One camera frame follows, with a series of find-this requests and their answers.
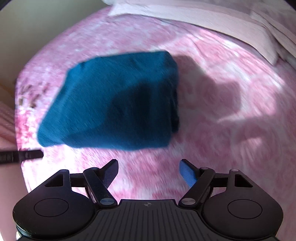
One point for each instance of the person's hand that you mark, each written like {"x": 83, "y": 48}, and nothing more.
{"x": 11, "y": 191}

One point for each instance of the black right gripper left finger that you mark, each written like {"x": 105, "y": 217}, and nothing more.
{"x": 96, "y": 181}

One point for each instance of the pink floral bed blanket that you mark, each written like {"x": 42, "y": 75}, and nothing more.
{"x": 236, "y": 110}

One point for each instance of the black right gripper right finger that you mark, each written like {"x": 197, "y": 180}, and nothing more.
{"x": 201, "y": 182}

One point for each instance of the pink pillow left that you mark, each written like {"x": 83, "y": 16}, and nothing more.
{"x": 228, "y": 17}

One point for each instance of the dark blue knit sweater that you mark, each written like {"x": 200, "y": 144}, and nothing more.
{"x": 125, "y": 102}

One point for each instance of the pink pillow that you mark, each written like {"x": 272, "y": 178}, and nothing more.
{"x": 279, "y": 18}
{"x": 228, "y": 17}

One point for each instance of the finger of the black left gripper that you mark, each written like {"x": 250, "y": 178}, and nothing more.
{"x": 13, "y": 157}

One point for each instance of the pink pillow right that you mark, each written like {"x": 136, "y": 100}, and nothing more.
{"x": 279, "y": 18}

